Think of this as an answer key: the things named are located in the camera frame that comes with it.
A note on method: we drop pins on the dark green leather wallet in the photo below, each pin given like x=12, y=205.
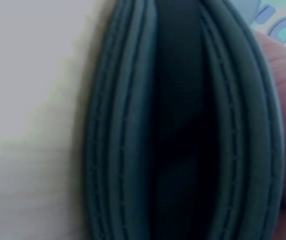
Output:
x=172, y=130

